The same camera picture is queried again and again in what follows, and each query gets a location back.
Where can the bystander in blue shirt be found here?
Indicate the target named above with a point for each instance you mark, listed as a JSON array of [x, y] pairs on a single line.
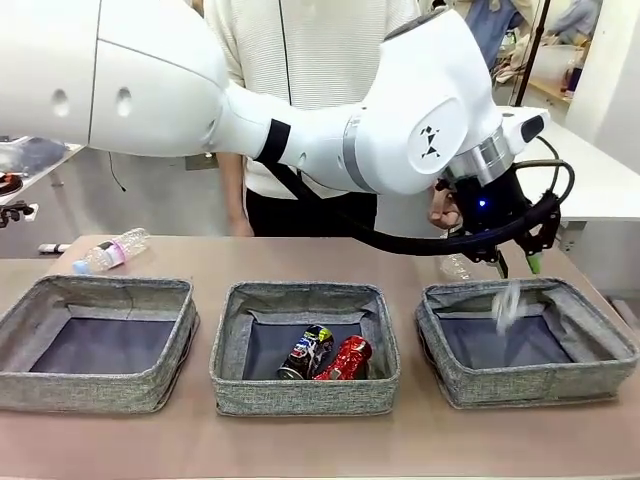
[[492, 30]]

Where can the person's right forearm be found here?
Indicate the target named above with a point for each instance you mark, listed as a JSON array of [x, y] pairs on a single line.
[[231, 190]]

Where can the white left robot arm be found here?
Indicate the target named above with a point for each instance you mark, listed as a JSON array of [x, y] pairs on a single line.
[[150, 75]]

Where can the grey fabric basket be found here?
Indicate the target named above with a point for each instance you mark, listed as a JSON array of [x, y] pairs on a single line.
[[525, 390], [305, 397], [100, 395]]

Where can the white paper ball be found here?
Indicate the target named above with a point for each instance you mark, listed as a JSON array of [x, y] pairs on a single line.
[[507, 305]]

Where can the orange and black roll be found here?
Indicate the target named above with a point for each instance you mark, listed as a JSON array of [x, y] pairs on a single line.
[[10, 181]]

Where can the crushed red drink can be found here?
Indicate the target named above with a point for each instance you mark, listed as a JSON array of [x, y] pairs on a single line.
[[347, 357]]

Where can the bystander in grey shirt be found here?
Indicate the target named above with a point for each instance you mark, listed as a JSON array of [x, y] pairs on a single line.
[[575, 20]]

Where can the crushed black drink can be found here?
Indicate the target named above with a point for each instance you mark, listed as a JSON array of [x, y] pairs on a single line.
[[305, 350]]

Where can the clear bottle with pink label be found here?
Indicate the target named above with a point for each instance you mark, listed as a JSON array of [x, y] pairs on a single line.
[[112, 252]]

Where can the black trousers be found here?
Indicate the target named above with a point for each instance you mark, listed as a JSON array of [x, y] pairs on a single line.
[[300, 215]]

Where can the clear plastic storage box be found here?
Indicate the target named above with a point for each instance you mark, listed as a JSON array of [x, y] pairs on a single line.
[[30, 155]]

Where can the white knit sweater torso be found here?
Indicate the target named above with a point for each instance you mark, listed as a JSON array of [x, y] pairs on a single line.
[[310, 50]]

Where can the white marker pen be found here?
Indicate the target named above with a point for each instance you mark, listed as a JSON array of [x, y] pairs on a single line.
[[55, 248]]

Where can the small white side table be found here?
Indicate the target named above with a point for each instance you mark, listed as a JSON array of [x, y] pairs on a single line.
[[65, 160]]

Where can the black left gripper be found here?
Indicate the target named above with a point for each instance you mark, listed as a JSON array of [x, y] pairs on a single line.
[[480, 210]]

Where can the large white table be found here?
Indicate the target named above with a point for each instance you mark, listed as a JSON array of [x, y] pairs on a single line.
[[595, 165]]

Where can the black stand pole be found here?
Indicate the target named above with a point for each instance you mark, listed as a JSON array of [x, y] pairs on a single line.
[[530, 50]]

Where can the person's right hand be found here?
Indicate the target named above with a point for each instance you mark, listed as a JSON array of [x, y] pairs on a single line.
[[241, 227]]

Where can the person's left hand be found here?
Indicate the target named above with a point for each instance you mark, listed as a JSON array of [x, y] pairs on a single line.
[[444, 212]]

